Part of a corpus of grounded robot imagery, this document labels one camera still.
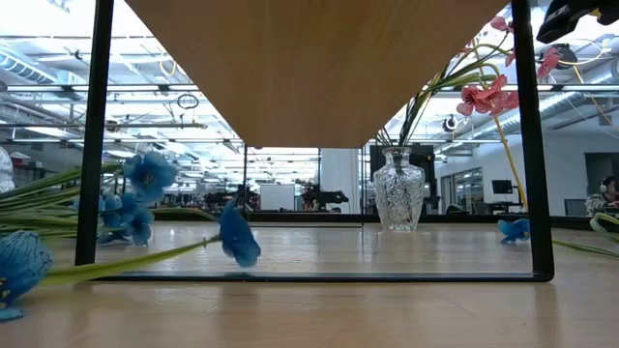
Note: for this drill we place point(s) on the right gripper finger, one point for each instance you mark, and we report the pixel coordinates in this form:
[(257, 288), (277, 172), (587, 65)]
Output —
[(566, 21)]

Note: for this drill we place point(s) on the pink artificial flower bunch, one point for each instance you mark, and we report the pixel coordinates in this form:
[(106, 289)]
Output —
[(483, 99), (549, 63)]

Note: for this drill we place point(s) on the small two-bloom blue sprig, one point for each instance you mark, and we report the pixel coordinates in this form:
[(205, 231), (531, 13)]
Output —
[(513, 229)]

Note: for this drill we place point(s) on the tall cut-glass vase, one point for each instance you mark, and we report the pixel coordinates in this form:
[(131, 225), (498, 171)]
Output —
[(399, 193)]

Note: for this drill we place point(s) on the long-stemmed blue flower sprig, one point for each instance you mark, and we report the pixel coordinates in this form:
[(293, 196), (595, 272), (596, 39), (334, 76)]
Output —
[(239, 237)]

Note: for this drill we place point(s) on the bare green stem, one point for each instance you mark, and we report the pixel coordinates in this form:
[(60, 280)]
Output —
[(184, 212)]

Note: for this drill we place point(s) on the large blue flower bunch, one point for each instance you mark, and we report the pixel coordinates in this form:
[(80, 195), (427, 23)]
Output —
[(147, 176)]

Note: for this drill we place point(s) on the round ribbed glass vase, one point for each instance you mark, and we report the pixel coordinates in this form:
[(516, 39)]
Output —
[(5, 171)]

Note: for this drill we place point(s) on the black background robot arm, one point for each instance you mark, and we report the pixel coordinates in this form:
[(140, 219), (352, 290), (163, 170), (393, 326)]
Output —
[(321, 197), (232, 198)]

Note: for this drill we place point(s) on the yellow tape tag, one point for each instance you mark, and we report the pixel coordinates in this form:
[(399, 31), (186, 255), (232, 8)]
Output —
[(600, 14)]

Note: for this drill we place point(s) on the small black monitor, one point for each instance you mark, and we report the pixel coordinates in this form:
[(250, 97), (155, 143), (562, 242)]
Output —
[(502, 187)]

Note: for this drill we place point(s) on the person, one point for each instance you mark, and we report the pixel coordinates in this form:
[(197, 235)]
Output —
[(602, 198)]

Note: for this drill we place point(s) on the white board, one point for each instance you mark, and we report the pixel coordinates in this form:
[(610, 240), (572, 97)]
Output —
[(277, 197)]

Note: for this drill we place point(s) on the wooden shelf black frame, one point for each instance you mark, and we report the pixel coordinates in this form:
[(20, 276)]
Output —
[(309, 72)]

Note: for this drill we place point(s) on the black table frame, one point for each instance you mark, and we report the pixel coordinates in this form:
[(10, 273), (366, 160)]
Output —
[(300, 217)]

